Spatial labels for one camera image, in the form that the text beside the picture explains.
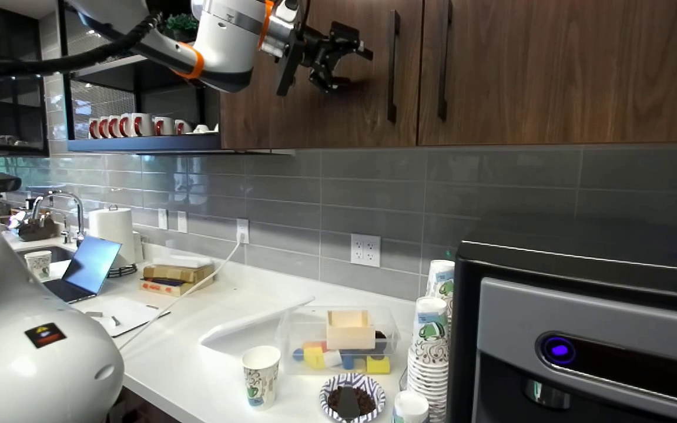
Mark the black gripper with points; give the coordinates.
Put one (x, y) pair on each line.
(317, 49)

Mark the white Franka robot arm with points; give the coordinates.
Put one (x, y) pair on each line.
(229, 32)

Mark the open laptop blue screen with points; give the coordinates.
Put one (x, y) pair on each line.
(91, 265)

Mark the white dish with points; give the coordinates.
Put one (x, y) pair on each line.
(204, 130)

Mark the green plant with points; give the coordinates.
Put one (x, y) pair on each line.
(178, 25)

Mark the red white mug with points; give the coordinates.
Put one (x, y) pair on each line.
(104, 128)
(91, 128)
(182, 128)
(116, 124)
(162, 124)
(135, 124)

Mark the brown flat box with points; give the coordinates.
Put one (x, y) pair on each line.
(178, 274)

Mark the light wooden box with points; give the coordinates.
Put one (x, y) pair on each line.
(348, 330)

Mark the clear plastic container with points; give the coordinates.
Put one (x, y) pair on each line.
(295, 331)

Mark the white paper towel roll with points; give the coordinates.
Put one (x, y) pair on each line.
(114, 230)

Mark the red white book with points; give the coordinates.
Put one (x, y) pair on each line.
(162, 288)

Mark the blue toy block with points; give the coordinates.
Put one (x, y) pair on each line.
(352, 361)

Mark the short paper cup stack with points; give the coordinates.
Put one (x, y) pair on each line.
(427, 354)

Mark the small yellow toy block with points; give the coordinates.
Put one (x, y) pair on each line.
(379, 364)

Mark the chrome faucet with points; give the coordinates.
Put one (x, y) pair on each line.
(71, 207)

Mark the patterned paper cup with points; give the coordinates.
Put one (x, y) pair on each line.
(262, 377)

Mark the white paper sheet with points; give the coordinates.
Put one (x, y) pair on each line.
(122, 315)

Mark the paper bowl with dark contents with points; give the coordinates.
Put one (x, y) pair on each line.
(352, 399)

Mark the kitchen sink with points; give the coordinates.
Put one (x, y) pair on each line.
(60, 255)

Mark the dark sink caddy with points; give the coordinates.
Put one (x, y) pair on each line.
(38, 229)

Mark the paper cup by sink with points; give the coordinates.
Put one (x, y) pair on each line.
(38, 265)

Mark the black grey beverage machine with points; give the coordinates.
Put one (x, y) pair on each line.
(587, 336)

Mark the white wall outlet with plug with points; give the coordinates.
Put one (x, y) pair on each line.
(243, 230)

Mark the black glass wall cabinet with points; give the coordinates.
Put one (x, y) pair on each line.
(10, 119)

